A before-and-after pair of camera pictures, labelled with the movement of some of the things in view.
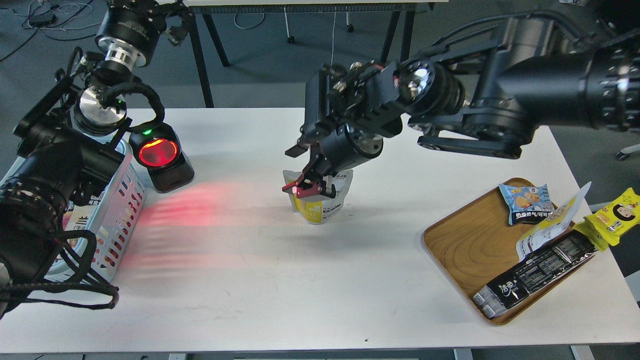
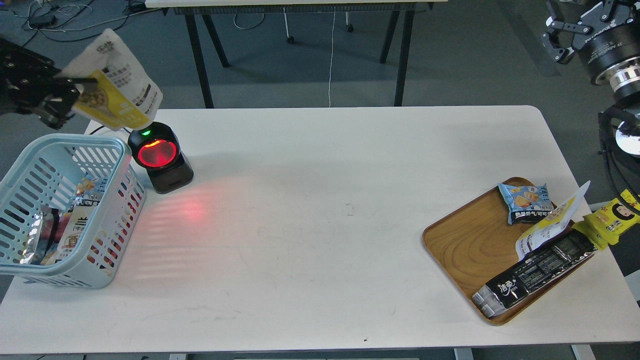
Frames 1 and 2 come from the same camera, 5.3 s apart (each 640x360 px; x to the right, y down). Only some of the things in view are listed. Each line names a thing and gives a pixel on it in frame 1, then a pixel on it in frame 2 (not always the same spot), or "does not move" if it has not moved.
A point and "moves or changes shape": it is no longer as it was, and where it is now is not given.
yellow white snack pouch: x=320 y=209 moves or changes shape
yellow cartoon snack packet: x=607 y=225 does not move
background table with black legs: x=201 y=11 does not move
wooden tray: x=475 y=245 does not move
